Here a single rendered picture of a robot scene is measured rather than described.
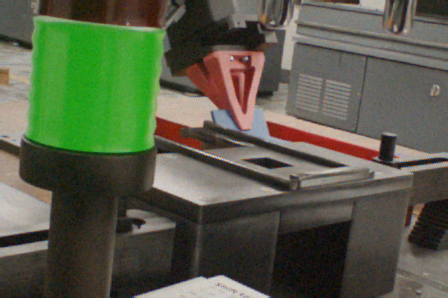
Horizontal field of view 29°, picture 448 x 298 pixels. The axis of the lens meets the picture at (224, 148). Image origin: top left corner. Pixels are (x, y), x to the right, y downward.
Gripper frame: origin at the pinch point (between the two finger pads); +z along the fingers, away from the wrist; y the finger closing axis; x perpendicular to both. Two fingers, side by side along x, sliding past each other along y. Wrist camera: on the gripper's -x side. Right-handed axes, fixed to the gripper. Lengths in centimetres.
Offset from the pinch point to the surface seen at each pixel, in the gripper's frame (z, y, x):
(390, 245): 15.1, 21.0, -11.7
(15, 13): -351, -733, 479
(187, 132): 2.9, 8.9, -15.9
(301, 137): 2.6, 2.4, 5.4
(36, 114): 9, 36, -47
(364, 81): -102, -283, 446
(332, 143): 4.3, 5.8, 5.4
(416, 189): 11.5, 19.3, -3.9
